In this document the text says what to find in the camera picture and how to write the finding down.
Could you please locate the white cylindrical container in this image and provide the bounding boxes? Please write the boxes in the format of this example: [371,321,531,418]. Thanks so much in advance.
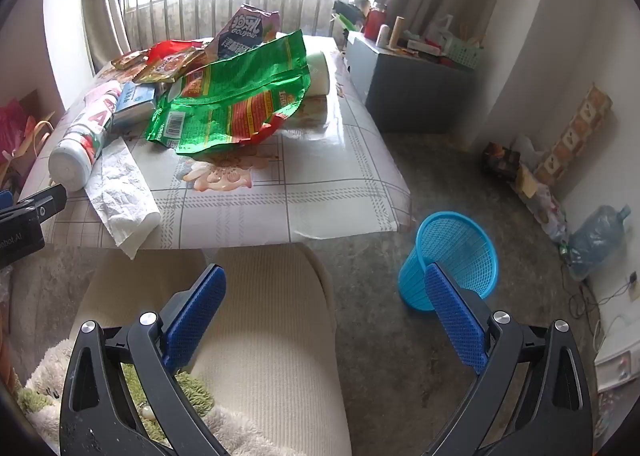
[300,50,332,98]

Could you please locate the beige curtain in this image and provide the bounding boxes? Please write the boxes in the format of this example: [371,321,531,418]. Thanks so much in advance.
[80,0,131,72]

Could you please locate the red thermos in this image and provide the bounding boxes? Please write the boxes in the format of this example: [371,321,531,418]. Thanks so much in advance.
[364,4,388,40]

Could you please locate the tile patterned long box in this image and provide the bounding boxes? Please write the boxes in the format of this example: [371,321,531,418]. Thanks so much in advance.
[532,84,613,187]

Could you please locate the dark snack bag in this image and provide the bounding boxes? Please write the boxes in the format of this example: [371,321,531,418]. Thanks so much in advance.
[481,142,523,179]

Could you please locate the clear blue water jug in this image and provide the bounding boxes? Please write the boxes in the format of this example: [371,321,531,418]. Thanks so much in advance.
[567,205,632,279]

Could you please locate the green snack bag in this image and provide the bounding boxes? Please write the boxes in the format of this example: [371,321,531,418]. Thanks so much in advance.
[145,30,313,154]

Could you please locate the black cable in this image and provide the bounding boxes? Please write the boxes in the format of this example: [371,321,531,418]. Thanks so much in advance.
[560,261,640,337]

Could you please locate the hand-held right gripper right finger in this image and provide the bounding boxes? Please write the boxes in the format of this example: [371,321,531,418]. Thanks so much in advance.
[424,262,598,456]

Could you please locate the yellow packet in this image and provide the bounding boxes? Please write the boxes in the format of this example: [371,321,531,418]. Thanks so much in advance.
[515,166,538,197]

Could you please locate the red flat box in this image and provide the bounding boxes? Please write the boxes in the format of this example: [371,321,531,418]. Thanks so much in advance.
[406,38,442,58]

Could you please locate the metal balcony railing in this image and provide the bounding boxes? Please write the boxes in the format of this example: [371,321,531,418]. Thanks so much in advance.
[122,0,341,50]

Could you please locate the white drawer unit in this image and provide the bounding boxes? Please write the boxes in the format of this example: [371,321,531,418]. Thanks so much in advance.
[594,336,636,392]

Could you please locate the green plastic storage basket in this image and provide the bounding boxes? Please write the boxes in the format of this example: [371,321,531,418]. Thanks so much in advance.
[440,35,486,70]

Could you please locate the small orange snack packet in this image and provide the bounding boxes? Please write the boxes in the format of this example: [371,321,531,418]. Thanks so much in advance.
[132,49,198,84]
[111,50,151,70]

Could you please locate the crumpled white plastic bag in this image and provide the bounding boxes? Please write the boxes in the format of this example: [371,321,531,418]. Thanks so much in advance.
[512,135,546,167]

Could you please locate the crumpled white tissue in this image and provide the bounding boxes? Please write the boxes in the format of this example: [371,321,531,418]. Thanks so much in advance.
[84,137,162,259]

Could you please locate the clear plastic bag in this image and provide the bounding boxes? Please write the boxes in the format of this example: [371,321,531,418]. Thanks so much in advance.
[530,183,571,242]

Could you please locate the red snack packet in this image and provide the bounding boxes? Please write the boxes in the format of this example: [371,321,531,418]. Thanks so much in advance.
[147,40,206,67]

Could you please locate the light blue box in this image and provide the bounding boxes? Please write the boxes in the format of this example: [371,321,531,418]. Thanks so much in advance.
[111,81,158,126]

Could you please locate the wooden chair frame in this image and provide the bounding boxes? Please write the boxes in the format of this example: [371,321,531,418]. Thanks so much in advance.
[0,119,53,192]

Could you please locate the blue plastic wastebasket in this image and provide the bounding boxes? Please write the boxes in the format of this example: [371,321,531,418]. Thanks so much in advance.
[397,211,501,312]

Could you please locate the grey cabinet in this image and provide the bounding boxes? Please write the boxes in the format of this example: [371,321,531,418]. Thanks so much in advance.
[345,30,476,134]

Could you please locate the white strawberry drink bottle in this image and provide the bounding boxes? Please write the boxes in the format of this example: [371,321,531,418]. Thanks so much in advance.
[48,80,124,192]

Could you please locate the green white fuzzy blanket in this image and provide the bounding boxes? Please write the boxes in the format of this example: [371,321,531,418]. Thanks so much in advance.
[15,339,281,456]

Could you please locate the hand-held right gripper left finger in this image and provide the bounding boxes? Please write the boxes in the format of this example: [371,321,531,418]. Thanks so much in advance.
[59,263,231,456]

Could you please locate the pink bag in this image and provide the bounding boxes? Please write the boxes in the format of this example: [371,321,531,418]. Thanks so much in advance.
[0,99,36,162]

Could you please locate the black bag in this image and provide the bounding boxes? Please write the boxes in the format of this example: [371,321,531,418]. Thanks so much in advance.
[333,0,366,30]

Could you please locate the purple chip bag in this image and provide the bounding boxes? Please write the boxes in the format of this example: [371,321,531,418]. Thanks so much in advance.
[207,4,282,60]

